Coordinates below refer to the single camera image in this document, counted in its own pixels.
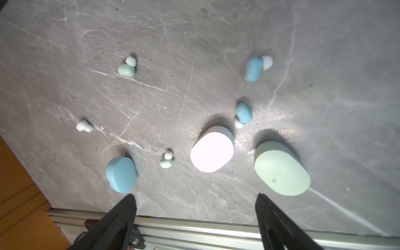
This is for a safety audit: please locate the blue earbud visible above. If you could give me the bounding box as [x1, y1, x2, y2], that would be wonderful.
[234, 103, 253, 129]
[243, 55, 273, 83]

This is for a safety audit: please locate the mint green charging case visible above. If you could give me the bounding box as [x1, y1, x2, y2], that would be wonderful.
[254, 141, 311, 196]

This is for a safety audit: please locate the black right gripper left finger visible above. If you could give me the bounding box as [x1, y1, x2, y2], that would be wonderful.
[70, 194, 137, 250]

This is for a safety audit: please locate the green earbud far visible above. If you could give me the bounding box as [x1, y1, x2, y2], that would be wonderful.
[118, 56, 137, 77]

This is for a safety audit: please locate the green earbud near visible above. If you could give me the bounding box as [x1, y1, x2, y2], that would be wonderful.
[159, 151, 174, 169]

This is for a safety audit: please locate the green earbud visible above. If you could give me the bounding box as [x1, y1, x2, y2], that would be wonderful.
[118, 56, 137, 77]
[159, 151, 174, 169]

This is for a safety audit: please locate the blue earbud far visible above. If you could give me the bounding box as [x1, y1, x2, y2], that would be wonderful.
[243, 55, 273, 83]

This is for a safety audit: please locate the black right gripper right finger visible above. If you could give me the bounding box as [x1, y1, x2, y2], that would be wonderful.
[255, 193, 323, 250]

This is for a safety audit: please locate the white earbud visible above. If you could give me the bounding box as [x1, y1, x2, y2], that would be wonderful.
[76, 120, 93, 132]

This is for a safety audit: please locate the white earbud charging case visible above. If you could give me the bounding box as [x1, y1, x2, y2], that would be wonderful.
[190, 126, 234, 173]

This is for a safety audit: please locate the light blue charging case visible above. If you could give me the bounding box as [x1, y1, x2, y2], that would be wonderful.
[106, 156, 138, 194]

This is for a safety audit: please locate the blue earbud near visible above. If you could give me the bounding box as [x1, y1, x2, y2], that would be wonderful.
[234, 103, 253, 129]

